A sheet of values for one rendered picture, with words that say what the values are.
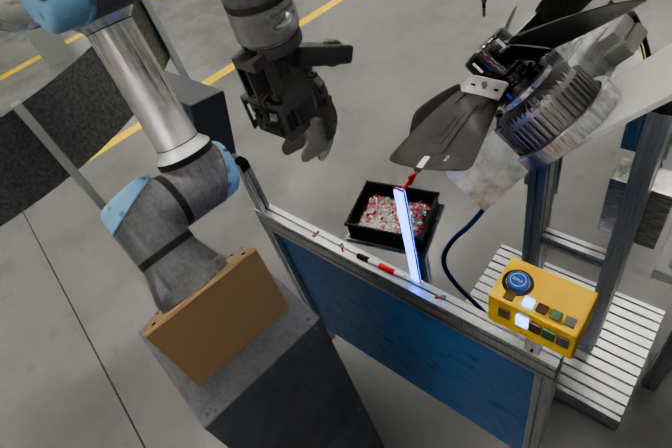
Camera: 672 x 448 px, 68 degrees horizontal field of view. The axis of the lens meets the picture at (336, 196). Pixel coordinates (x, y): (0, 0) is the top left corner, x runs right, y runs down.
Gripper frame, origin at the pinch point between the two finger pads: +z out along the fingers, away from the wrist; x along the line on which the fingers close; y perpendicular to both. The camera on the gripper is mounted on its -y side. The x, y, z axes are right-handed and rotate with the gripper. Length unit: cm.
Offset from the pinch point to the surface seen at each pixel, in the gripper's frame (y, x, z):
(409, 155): -27.7, -6.1, 27.9
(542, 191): -59, 12, 62
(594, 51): -81, 14, 31
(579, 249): -62, 24, 85
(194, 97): -15, -60, 18
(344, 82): -166, -158, 141
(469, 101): -45, -1, 24
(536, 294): -13.1, 28.4, 35.8
